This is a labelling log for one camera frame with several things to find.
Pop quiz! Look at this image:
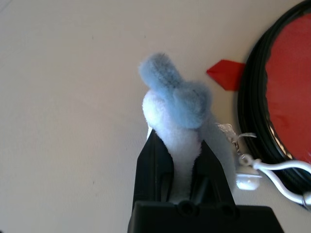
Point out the white blue plush keychain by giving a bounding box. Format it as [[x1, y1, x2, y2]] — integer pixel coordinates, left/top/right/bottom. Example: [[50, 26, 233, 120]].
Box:
[[138, 52, 311, 206]]

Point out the red black paddle case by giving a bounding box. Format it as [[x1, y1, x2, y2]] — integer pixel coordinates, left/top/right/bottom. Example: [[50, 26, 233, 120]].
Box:
[[206, 0, 311, 209]]

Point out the red ping-pong paddle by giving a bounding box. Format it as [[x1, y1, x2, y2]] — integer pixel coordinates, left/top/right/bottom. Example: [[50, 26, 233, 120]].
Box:
[[266, 13, 311, 161]]

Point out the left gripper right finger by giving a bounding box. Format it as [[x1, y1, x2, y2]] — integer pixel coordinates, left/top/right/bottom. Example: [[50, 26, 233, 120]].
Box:
[[191, 140, 238, 207]]

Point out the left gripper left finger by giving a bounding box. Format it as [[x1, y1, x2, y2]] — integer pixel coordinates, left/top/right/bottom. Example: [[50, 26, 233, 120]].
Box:
[[133, 128, 176, 202]]

